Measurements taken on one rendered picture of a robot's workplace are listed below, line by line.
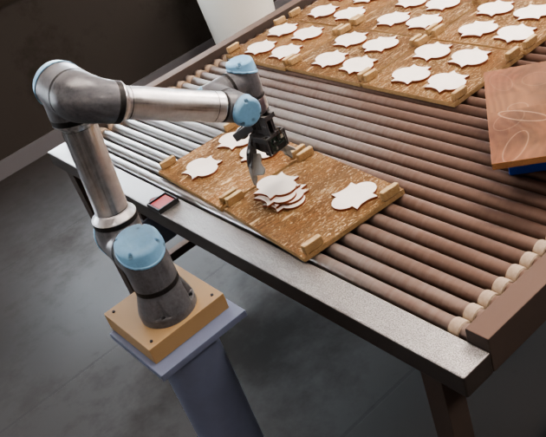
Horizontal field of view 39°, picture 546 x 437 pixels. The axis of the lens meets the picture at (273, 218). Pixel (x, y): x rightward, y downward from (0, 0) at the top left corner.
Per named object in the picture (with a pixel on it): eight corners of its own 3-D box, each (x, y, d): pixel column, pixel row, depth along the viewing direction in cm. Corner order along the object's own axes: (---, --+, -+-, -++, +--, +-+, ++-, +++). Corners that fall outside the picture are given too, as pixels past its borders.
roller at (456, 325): (469, 352, 161) (465, 335, 158) (76, 153, 305) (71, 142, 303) (484, 338, 163) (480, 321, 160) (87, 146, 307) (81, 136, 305)
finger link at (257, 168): (258, 188, 209) (264, 154, 207) (244, 184, 213) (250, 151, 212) (267, 188, 211) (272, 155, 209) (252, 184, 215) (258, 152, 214)
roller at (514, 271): (526, 296, 169) (524, 279, 166) (118, 127, 313) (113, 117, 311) (540, 283, 171) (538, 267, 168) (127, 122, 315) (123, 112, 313)
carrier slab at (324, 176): (304, 263, 195) (303, 257, 194) (224, 211, 226) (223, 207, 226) (405, 193, 207) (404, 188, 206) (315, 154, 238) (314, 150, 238)
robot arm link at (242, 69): (216, 64, 199) (243, 49, 202) (230, 101, 205) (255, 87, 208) (230, 69, 193) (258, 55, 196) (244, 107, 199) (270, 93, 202)
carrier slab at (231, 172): (222, 211, 227) (220, 207, 226) (159, 175, 258) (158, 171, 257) (311, 153, 239) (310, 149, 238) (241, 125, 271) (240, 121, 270)
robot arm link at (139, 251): (144, 302, 184) (122, 259, 177) (122, 279, 195) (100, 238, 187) (185, 275, 188) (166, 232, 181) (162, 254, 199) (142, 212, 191)
